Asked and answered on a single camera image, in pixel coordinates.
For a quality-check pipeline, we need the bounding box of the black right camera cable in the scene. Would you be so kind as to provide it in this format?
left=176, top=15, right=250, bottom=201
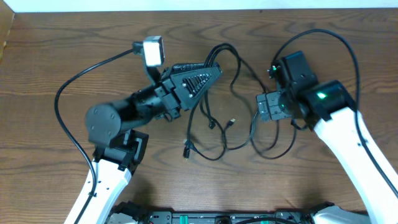
left=270, top=28, right=398, bottom=200

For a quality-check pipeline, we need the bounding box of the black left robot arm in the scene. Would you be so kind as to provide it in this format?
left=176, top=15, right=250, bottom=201
left=54, top=36, right=222, bottom=223

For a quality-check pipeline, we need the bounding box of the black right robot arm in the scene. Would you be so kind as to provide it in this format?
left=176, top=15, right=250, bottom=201
left=256, top=51, right=397, bottom=223

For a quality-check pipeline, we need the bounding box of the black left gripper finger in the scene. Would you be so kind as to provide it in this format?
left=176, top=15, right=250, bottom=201
left=170, top=66, right=223, bottom=110
left=170, top=63, right=220, bottom=74

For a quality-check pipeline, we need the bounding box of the black usb cable bundle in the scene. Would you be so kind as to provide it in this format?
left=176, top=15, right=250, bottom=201
left=182, top=42, right=298, bottom=162

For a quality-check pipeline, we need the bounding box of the wooden panel at left edge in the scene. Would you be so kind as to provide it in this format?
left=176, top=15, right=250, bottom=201
left=0, top=0, right=15, bottom=57

